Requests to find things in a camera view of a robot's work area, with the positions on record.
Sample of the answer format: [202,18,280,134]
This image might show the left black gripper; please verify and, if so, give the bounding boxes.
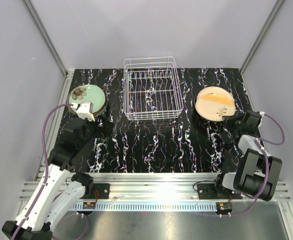
[77,114,114,150]

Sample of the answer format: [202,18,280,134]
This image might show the orange cream leaf plate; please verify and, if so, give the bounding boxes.
[195,93,236,122]

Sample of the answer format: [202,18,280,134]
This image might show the pink cream branch plate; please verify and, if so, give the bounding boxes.
[196,86,234,101]

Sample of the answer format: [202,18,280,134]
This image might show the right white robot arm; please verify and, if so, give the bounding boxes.
[213,110,286,202]

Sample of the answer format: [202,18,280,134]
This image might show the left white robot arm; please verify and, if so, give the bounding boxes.
[1,117,114,240]

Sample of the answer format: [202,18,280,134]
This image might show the dark plates under green plate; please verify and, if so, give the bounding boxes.
[89,98,108,118]

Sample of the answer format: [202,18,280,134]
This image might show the dark striped rim plate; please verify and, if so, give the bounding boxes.
[194,99,224,122]

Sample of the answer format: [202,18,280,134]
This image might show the green plate with flower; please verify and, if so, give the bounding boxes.
[67,84,107,104]

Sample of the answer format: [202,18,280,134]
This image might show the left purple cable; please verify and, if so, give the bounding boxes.
[8,103,79,240]

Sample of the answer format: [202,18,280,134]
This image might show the purple cable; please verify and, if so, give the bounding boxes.
[193,112,286,216]
[8,103,79,240]

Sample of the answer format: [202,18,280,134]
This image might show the left aluminium frame post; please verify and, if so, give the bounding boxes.
[21,0,74,78]

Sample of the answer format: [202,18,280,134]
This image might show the aluminium frame post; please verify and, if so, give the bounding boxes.
[238,0,287,75]
[21,0,74,78]

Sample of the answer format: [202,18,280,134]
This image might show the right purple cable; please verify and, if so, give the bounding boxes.
[193,112,286,216]

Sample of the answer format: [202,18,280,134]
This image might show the aluminium mounting rail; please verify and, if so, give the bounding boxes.
[18,172,291,203]

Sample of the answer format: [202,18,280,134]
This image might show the white slotted cable duct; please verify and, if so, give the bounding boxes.
[70,201,230,212]

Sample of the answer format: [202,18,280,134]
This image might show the white wire dish rack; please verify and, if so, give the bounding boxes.
[123,56,184,121]

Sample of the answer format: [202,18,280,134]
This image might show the right aluminium frame post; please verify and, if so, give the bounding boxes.
[238,0,287,75]

